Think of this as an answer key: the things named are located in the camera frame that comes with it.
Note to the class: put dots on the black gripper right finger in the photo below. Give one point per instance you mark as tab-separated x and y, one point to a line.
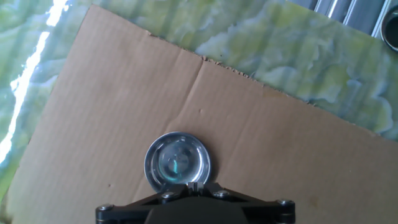
261	207

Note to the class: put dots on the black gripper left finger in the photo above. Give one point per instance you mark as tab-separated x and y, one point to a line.
130	208

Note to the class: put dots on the small metal cup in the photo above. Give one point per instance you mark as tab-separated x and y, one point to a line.
177	161

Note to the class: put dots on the brown cardboard sheet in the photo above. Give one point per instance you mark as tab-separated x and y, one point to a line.
280	140

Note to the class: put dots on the green marble pattern mat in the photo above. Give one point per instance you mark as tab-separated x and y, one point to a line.
280	46

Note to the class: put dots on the small steel dish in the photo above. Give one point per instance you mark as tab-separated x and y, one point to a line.
391	31

